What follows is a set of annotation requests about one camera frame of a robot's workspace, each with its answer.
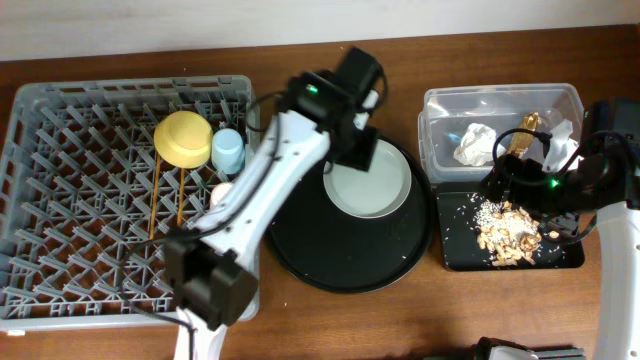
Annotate gold foil wrapper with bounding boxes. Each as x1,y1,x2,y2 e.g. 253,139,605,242
507,112,542,158

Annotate white tissue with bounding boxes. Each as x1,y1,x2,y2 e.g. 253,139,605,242
453,123,497,167

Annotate grey round plate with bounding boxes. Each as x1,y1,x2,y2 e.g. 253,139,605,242
323,140,412,219

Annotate light blue cup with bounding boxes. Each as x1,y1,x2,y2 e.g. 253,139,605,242
211,128,245,175

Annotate pink cup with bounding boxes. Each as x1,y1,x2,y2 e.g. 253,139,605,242
209,182,233,208

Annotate yellow bowl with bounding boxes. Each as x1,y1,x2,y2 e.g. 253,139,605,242
153,111,213,169

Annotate wooden chopstick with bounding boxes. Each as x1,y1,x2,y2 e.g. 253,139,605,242
149,151,162,240
176,168,186,227

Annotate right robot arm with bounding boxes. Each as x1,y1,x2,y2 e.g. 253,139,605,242
480,98,639,359

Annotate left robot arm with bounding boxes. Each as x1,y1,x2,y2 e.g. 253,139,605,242
157,47,389,359

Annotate grey dishwasher rack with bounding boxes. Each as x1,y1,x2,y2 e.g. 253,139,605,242
1,75,260,332

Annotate food scraps pile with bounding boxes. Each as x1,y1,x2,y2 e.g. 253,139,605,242
473,201,543,267

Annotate black rectangular tray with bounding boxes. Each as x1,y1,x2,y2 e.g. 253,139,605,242
435,182,585,272

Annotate clear plastic bin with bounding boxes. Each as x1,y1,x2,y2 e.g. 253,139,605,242
418,83,584,186

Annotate round black tray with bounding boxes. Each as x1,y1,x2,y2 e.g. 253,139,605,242
265,136,435,294

